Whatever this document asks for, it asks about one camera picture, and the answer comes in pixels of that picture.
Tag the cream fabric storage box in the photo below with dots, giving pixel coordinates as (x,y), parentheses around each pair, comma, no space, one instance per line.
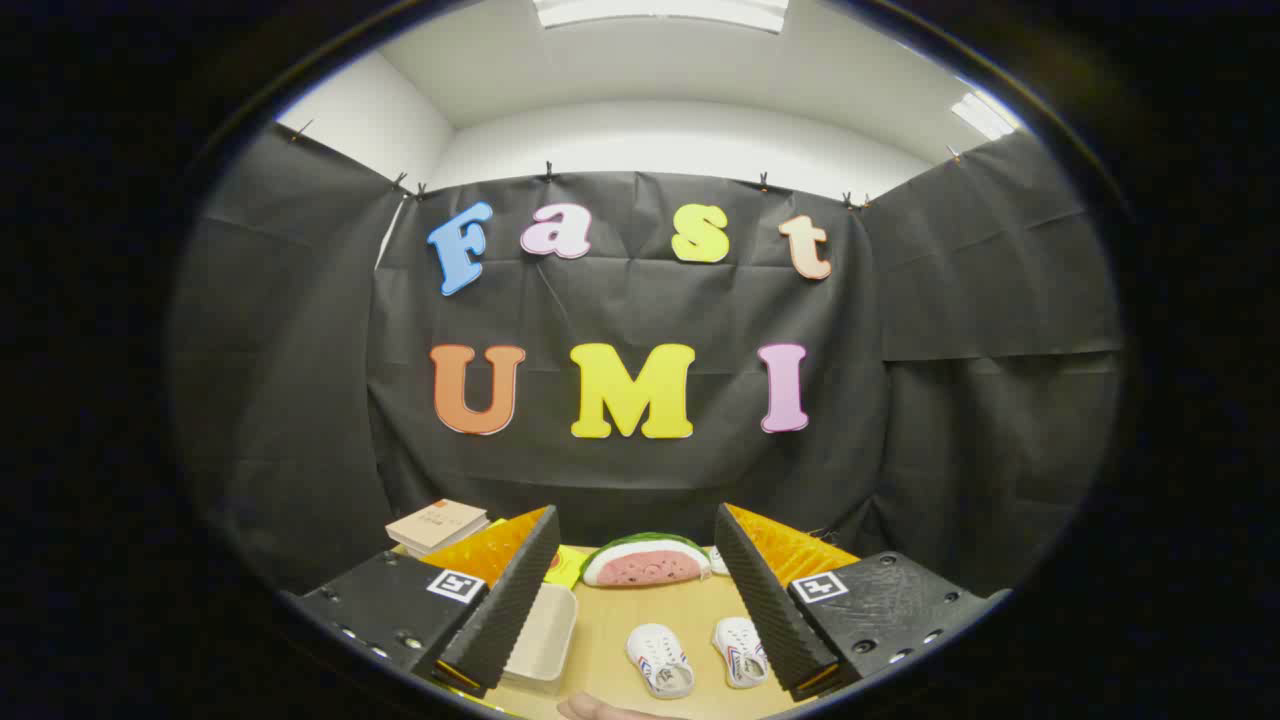
(545,635)

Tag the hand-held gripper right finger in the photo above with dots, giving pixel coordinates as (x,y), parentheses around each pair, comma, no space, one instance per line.
(765,610)

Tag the beige book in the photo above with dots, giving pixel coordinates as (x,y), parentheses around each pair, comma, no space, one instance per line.
(435,522)

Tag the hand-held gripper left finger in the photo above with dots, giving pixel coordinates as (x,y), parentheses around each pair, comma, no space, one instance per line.
(510,610)

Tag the white canvas shoe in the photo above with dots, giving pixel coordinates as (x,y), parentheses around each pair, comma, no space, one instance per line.
(738,650)
(660,660)

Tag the watermelon slice plush toy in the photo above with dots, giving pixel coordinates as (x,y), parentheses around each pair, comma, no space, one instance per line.
(645,568)

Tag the long ceiling light panel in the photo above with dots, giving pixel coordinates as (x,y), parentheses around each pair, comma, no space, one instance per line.
(660,12)

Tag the small ceiling light panel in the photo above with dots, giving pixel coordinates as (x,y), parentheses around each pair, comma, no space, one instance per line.
(983,116)

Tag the white plush toy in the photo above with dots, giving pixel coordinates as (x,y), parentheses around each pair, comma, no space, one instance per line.
(717,562)

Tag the yellow book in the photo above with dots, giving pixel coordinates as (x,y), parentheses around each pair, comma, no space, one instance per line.
(568,572)

